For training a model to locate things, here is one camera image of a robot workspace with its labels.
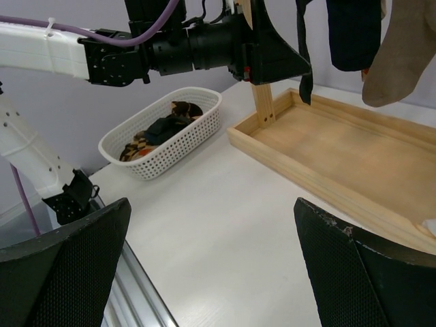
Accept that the wooden clothes rack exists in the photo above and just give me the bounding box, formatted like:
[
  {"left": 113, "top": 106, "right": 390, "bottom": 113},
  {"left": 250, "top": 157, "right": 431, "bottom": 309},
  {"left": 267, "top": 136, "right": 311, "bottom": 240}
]
[{"left": 226, "top": 0, "right": 436, "bottom": 255}]

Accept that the brown striped beige sock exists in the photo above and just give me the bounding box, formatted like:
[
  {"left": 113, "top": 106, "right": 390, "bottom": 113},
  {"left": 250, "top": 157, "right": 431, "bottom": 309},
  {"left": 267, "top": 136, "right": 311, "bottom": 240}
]
[{"left": 362, "top": 1, "right": 435, "bottom": 108}]

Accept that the dark navy sock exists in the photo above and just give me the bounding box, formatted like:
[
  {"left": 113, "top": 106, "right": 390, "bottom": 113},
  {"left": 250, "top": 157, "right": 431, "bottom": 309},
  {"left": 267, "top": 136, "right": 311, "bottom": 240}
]
[{"left": 144, "top": 116, "right": 192, "bottom": 146}]

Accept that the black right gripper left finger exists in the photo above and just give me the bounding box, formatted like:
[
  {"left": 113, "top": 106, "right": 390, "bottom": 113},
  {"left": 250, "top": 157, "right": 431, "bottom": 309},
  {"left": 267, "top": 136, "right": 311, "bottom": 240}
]
[{"left": 1, "top": 198, "right": 131, "bottom": 326}]

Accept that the tan black argyle sock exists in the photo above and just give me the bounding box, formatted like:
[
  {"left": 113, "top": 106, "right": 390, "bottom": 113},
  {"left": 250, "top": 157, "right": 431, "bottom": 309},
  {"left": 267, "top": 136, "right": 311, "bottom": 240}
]
[{"left": 170, "top": 101, "right": 204, "bottom": 121}]

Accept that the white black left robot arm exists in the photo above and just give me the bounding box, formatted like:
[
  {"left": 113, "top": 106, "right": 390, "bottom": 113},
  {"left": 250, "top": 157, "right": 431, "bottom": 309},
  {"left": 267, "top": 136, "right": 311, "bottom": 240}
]
[{"left": 1, "top": 1, "right": 312, "bottom": 225}]

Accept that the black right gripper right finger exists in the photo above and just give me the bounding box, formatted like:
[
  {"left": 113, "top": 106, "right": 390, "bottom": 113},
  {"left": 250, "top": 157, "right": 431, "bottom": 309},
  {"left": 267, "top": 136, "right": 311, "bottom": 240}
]
[{"left": 294, "top": 198, "right": 435, "bottom": 326}]

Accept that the white perforated plastic basket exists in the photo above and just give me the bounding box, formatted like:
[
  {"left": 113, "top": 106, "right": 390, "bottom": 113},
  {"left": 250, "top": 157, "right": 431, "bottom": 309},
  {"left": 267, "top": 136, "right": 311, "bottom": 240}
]
[{"left": 98, "top": 87, "right": 222, "bottom": 181}]

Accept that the orange green argyle sock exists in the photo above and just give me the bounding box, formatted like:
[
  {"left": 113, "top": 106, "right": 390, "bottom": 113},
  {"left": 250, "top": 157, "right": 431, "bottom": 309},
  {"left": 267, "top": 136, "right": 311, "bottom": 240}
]
[{"left": 119, "top": 134, "right": 157, "bottom": 162}]

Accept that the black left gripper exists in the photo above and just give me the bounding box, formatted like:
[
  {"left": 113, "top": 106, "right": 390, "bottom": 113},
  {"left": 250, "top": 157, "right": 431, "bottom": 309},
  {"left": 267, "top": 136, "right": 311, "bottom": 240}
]
[{"left": 224, "top": 0, "right": 311, "bottom": 84}]

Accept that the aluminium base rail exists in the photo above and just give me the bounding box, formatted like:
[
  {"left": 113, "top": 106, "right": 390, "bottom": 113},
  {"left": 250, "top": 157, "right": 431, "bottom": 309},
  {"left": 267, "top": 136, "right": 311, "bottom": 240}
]
[{"left": 102, "top": 243, "right": 177, "bottom": 326}]

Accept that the white hanging cloth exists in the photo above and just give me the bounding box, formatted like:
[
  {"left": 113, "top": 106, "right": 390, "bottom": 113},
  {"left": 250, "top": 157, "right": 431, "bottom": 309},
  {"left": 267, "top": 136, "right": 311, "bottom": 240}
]
[{"left": 420, "top": 219, "right": 436, "bottom": 237}]

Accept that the black sock on hanger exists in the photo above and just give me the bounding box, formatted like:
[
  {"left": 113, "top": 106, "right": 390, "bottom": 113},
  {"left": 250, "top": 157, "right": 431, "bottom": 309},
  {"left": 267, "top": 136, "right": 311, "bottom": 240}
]
[{"left": 296, "top": 0, "right": 313, "bottom": 105}]

